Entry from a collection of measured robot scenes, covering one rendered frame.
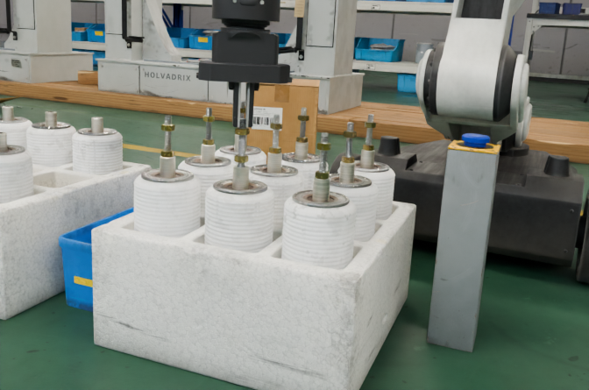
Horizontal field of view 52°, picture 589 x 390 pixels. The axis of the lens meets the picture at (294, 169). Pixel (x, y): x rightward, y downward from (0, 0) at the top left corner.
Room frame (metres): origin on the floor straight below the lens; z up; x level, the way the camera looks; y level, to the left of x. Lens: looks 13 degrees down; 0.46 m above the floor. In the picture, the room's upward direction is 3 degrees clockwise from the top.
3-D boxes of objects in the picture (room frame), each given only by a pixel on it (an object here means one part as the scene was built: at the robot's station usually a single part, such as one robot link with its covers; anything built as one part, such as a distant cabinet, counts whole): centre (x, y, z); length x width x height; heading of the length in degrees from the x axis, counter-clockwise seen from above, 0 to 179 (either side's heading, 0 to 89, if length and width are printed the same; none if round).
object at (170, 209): (0.85, 0.18, 0.16); 0.10 x 0.10 x 0.18
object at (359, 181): (0.88, -0.08, 0.25); 0.08 x 0.08 x 0.01
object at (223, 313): (0.92, 0.03, 0.09); 0.39 x 0.39 x 0.18; 69
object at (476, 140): (0.89, -0.27, 0.32); 0.04 x 0.04 x 0.02
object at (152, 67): (3.52, 0.41, 0.45); 1.45 x 0.57 x 0.74; 67
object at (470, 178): (0.89, -0.27, 0.16); 0.07 x 0.07 x 0.31; 69
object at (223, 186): (0.81, 0.07, 0.25); 0.08 x 0.08 x 0.01
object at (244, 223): (0.81, 0.07, 0.16); 0.10 x 0.10 x 0.18
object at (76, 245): (1.05, 0.28, 0.06); 0.30 x 0.11 x 0.12; 158
